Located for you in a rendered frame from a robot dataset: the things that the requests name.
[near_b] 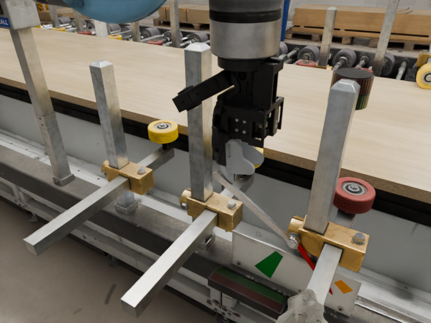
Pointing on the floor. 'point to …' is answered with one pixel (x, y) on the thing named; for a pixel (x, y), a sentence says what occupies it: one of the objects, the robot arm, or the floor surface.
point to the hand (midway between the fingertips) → (228, 173)
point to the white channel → (101, 29)
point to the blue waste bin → (285, 18)
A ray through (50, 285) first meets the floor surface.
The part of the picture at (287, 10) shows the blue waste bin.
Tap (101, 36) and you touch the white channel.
